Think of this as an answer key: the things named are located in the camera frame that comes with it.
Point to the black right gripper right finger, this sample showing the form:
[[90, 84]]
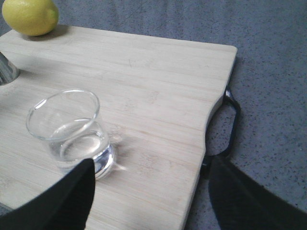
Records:
[[240, 203]]

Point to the steel double jigger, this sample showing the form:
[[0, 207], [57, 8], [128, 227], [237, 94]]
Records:
[[8, 71]]

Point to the yellow lemon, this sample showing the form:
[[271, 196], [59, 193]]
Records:
[[31, 17]]

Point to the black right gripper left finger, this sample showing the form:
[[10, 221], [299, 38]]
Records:
[[64, 206]]

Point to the small glass measuring beaker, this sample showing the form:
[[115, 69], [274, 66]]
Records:
[[69, 125]]

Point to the wooden cutting board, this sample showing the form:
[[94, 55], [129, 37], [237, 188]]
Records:
[[157, 96]]

